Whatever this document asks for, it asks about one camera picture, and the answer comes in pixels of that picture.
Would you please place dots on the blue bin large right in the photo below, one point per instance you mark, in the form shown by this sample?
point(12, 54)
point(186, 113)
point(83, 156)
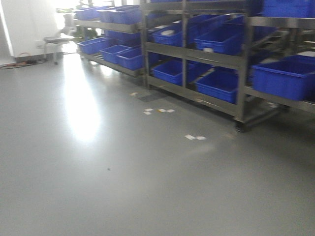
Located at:
point(292, 78)

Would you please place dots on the blue bin left lower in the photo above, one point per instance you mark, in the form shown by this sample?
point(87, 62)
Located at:
point(110, 54)

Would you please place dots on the steel flow rack right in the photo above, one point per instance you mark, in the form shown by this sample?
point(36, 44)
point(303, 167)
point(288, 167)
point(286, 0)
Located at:
point(297, 24)

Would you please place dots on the steel flow rack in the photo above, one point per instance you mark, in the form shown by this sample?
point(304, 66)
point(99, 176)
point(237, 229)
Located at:
point(297, 24)
point(96, 23)
point(246, 111)

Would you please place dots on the blue bin far left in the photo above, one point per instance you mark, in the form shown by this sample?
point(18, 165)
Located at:
point(93, 46)

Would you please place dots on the steel flow rack middle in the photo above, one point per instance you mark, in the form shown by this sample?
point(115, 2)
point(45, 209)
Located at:
point(246, 111)

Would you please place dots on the blue bin lower middle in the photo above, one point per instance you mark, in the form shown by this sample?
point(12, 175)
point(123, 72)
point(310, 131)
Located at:
point(221, 84)

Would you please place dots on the steel flow rack left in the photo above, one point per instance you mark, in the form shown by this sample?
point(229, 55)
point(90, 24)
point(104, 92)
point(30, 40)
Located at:
point(96, 23)

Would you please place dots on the blue bin left rack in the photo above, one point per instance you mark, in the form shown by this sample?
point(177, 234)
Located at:
point(132, 58)

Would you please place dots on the blue bin upper centre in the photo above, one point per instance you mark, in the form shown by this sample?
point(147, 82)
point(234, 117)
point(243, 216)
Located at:
point(198, 25)

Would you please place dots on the blue bin upper middle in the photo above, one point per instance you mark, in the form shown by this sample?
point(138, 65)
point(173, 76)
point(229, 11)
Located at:
point(221, 34)

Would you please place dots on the blue bin top left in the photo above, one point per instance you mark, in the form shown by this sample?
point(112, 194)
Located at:
point(127, 14)

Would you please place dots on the blue bin lower centre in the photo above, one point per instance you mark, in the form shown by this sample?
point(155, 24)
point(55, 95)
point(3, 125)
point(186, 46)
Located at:
point(172, 71)

